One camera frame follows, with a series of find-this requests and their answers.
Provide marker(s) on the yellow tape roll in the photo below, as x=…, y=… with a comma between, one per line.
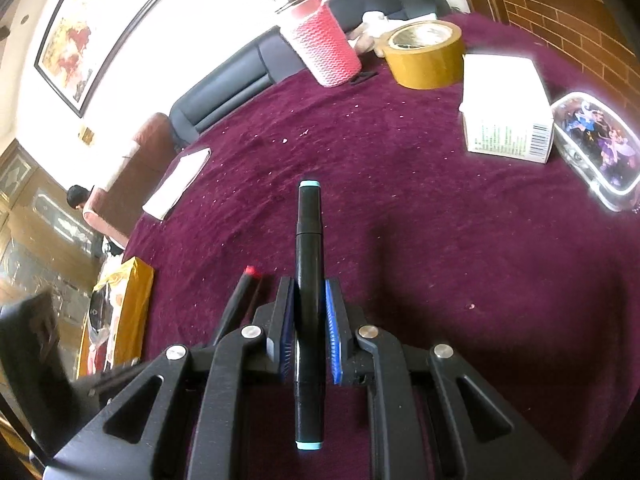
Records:
x=425, y=67

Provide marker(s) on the yellow taped cardboard box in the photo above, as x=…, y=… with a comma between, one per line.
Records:
x=137, y=300

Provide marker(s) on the wooden door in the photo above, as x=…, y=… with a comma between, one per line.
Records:
x=30, y=220

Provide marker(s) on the clear cartoon print pencil case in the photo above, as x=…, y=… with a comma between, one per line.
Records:
x=595, y=140

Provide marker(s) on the black marker red cap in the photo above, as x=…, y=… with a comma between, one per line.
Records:
x=240, y=300

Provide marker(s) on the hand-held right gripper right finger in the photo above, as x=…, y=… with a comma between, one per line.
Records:
x=334, y=330

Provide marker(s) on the bottle in pink knitted sleeve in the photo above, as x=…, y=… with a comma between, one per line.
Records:
x=325, y=45

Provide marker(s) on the brown chair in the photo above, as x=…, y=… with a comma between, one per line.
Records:
x=150, y=145

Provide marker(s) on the black leather sofa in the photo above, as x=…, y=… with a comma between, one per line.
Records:
x=225, y=85

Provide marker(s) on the white notebook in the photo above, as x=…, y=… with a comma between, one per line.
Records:
x=175, y=185

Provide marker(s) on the white cloth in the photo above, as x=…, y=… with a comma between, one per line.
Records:
x=375, y=22

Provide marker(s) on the yellow wall switch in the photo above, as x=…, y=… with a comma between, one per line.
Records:
x=87, y=135

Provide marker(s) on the wooden cabinet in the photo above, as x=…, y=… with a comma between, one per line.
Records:
x=565, y=25

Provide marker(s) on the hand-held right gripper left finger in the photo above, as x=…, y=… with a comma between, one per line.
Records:
x=286, y=330

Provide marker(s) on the framed wall picture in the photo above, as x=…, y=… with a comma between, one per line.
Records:
x=75, y=45

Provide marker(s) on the white green medicine box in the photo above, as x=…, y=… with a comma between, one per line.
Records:
x=500, y=90

